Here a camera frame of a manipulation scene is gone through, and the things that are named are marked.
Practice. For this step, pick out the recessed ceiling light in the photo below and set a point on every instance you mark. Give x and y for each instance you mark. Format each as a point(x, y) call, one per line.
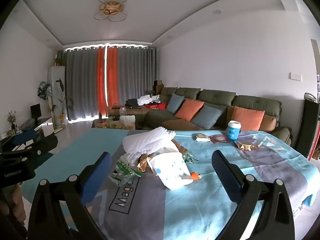
point(216, 11)

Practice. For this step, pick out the person's left hand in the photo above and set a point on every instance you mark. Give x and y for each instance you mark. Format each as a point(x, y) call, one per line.
point(18, 201)

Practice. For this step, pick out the green plastic wrapper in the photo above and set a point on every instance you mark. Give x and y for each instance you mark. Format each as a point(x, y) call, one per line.
point(191, 158)

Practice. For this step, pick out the white printed paper bag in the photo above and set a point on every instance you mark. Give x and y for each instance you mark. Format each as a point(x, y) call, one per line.
point(128, 122)

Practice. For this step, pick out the large blue cushion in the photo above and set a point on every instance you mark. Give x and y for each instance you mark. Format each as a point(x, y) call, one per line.
point(206, 117)

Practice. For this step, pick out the dark red flat packet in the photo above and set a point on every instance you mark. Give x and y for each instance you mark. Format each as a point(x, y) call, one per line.
point(220, 138)

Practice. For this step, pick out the brown cardboard boxes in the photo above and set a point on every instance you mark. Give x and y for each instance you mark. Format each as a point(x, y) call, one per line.
point(158, 87)

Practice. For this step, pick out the dark coffee table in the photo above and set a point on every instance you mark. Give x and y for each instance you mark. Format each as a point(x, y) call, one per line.
point(100, 125)

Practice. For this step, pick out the green sectional sofa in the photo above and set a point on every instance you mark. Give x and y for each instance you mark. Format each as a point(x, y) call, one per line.
point(220, 96)

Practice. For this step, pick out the white low cabinet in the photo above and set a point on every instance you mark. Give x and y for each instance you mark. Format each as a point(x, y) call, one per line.
point(42, 127)

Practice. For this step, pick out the black tower fan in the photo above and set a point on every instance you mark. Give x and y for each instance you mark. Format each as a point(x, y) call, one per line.
point(306, 127)

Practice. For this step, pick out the small flower vase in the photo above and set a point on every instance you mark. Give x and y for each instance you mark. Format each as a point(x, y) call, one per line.
point(11, 120)

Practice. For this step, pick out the blue paper cup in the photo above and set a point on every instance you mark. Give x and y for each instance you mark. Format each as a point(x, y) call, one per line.
point(233, 131)

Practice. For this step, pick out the brown crumpled packet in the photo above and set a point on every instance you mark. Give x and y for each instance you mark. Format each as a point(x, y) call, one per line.
point(246, 145)

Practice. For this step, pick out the glass jar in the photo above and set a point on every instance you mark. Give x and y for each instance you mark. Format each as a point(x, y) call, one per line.
point(122, 111)

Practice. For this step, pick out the black monitor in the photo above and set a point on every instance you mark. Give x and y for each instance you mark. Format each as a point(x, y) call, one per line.
point(35, 111)

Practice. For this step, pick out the small orange wrapper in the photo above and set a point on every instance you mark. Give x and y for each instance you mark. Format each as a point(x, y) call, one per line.
point(195, 176)

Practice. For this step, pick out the white tissue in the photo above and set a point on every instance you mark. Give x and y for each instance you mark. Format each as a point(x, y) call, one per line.
point(146, 141)

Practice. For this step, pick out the white clothes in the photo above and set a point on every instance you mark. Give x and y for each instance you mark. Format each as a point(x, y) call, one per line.
point(147, 100)

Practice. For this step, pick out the small blue cushion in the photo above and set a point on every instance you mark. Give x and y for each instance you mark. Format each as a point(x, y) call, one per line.
point(175, 103)

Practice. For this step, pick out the small potted plant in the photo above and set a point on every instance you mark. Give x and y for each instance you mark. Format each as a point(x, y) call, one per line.
point(60, 61)

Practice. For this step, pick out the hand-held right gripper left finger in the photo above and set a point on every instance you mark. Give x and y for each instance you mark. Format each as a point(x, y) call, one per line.
point(97, 177)

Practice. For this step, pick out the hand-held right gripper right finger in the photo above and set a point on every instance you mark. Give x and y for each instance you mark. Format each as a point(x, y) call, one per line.
point(224, 176)

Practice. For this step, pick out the green snack packet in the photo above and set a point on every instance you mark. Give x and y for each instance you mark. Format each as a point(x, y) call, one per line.
point(125, 171)

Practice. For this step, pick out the red clothes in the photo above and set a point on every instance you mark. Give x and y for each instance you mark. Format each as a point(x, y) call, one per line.
point(157, 106)

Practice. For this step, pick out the white standing air conditioner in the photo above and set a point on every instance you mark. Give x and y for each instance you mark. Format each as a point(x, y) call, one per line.
point(56, 90)

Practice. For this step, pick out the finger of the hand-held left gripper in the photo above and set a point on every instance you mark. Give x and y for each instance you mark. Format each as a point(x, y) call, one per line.
point(40, 146)

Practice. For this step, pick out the slim orange cushion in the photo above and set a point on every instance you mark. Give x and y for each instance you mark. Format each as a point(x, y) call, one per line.
point(188, 110)

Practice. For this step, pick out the grey rounded object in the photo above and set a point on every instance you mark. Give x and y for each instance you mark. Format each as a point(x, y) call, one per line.
point(172, 172)

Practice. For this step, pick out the tall leafy plant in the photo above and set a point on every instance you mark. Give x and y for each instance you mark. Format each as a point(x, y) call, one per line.
point(61, 105)

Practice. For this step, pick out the covered standing fan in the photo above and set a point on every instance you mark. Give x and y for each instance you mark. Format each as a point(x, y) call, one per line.
point(44, 90)

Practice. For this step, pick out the printed blue grey blanket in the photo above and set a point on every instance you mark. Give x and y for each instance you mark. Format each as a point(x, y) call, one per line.
point(190, 212)

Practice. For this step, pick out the white wall plate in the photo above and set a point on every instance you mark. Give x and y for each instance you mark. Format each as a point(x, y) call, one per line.
point(295, 77)

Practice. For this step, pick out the grey and orange curtain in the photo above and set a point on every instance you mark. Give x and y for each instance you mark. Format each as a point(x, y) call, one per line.
point(132, 80)
point(82, 85)

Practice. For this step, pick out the black clothes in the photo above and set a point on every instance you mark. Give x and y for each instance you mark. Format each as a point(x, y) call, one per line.
point(131, 102)

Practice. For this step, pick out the large orange cushion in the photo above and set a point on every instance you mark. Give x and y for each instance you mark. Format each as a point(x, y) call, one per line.
point(247, 118)

